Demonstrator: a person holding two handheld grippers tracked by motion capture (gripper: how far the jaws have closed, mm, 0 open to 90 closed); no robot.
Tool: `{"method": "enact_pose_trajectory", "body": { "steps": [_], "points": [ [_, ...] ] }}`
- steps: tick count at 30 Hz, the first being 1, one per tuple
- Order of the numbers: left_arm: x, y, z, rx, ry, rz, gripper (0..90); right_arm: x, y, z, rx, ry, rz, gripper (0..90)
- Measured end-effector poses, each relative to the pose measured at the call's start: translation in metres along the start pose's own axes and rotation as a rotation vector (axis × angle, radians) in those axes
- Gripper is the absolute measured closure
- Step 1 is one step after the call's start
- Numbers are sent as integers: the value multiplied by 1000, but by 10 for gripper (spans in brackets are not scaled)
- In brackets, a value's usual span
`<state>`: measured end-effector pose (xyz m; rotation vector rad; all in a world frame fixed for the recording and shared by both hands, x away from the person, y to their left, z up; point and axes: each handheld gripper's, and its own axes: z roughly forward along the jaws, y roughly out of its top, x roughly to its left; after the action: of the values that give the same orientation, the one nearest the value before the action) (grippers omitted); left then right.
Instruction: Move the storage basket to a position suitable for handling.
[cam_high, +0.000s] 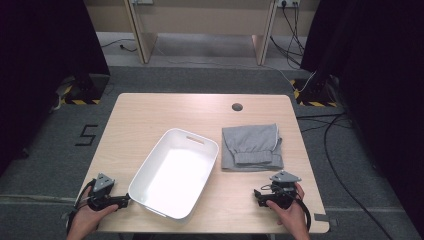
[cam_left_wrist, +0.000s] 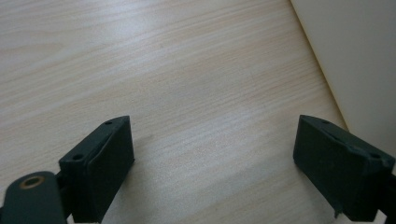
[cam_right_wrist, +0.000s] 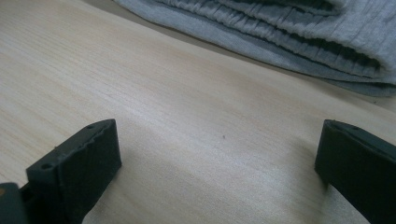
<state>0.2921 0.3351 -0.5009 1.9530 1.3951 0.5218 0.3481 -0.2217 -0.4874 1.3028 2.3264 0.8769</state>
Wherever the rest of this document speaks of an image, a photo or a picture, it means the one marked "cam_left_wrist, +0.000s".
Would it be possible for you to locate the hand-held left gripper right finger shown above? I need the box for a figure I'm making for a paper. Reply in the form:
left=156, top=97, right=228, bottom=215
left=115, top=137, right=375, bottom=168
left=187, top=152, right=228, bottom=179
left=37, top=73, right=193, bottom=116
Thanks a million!
left=292, top=114, right=396, bottom=222

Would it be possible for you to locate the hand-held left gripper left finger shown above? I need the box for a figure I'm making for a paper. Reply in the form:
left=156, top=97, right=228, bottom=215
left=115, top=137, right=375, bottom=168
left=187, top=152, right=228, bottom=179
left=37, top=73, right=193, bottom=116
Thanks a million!
left=58, top=115, right=135, bottom=224

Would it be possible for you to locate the white plastic basin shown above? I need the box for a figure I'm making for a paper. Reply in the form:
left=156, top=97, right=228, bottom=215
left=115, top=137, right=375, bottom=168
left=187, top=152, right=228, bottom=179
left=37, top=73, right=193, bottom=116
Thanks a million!
left=289, top=0, right=396, bottom=175

